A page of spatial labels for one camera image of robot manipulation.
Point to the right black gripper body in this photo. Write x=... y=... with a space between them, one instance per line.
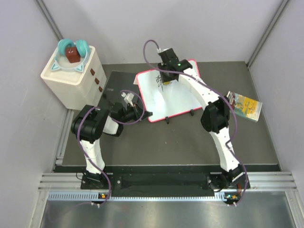
x=165 y=77

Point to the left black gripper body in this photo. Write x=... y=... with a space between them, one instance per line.
x=133 y=113

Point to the pink framed whiteboard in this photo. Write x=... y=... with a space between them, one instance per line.
x=164 y=100

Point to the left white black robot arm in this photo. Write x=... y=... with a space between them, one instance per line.
x=88 y=127

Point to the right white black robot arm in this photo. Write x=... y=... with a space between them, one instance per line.
x=215 y=117

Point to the white drawer cabinet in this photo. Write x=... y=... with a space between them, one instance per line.
x=77 y=84

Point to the brown cube toy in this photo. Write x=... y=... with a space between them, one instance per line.
x=72 y=54

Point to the teal cat ear headphones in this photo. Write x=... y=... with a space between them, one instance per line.
x=83 y=49

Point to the colourful book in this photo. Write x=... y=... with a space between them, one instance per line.
x=245 y=107

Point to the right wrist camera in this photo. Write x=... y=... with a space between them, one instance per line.
x=159 y=50

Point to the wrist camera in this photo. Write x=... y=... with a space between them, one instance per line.
x=128 y=97
x=159 y=50

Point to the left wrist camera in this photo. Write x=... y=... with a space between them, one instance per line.
x=128 y=97

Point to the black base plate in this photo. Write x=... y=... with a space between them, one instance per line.
x=166 y=181

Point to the aluminium rail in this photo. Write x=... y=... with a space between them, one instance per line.
x=259 y=181

